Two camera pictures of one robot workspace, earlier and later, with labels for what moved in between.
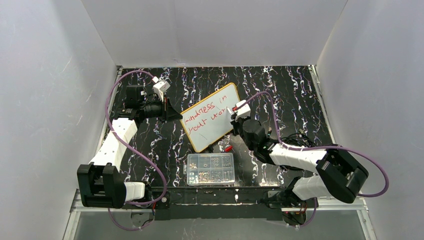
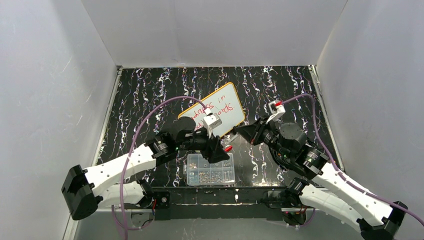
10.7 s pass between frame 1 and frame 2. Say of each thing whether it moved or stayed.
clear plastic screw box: stayed
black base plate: stayed
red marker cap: stayed
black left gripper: moved
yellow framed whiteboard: stayed
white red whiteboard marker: moved
